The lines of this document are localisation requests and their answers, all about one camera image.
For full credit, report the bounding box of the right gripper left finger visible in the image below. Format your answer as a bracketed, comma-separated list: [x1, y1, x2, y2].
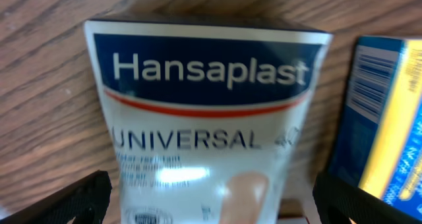
[1, 171, 112, 224]

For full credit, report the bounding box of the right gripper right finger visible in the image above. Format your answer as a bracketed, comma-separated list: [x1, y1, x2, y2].
[313, 172, 421, 224]

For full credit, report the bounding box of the white Hansaplast plaster box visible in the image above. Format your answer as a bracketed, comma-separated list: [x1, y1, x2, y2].
[84, 20, 332, 223]

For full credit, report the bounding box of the blue yellow VapoDrops box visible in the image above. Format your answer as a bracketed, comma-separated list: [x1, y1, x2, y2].
[328, 36, 421, 219]

